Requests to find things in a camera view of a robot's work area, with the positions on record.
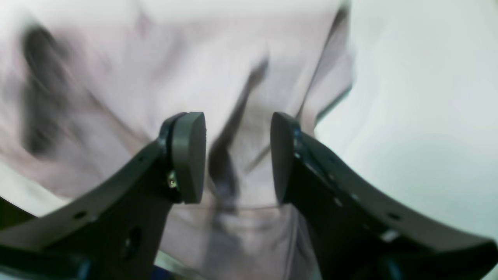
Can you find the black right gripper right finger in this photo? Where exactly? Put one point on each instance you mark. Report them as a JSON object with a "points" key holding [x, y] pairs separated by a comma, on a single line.
{"points": [[356, 231]]}

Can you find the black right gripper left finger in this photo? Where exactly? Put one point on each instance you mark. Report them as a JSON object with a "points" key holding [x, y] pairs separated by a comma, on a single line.
{"points": [[114, 231]]}

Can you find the mauve pink T-shirt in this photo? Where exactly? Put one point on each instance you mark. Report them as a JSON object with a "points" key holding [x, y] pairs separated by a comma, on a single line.
{"points": [[78, 102]]}

